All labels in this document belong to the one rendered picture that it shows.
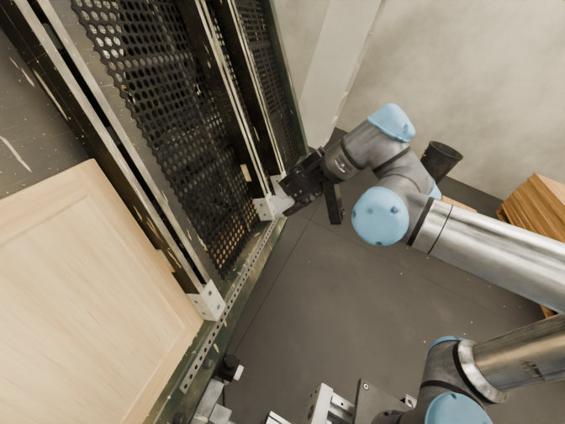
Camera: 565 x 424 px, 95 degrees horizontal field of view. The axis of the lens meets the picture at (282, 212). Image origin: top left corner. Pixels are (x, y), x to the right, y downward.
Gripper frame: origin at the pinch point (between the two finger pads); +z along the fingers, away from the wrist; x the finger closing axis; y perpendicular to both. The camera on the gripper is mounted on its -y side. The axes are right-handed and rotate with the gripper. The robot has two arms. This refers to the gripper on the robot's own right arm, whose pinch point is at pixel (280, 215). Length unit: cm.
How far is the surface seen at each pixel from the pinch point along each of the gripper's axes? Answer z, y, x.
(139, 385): 37, -7, 37
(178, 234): 21.8, 13.7, 10.8
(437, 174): 26, -166, -375
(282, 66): 18, 53, -120
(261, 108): 18, 34, -64
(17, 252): 17, 28, 38
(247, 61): 8, 51, -63
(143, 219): 20.2, 21.9, 15.8
